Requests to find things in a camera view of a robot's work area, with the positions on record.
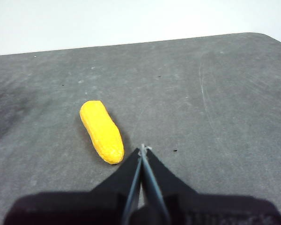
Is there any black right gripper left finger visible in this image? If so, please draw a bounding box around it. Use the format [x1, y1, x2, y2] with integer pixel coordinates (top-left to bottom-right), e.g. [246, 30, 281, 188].
[3, 147, 143, 225]

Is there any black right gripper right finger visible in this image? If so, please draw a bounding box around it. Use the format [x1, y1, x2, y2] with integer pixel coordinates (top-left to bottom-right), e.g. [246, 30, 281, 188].
[141, 144, 281, 225]

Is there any yellow corn cob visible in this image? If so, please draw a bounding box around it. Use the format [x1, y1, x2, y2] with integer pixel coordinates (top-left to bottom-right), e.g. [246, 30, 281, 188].
[79, 100, 125, 165]

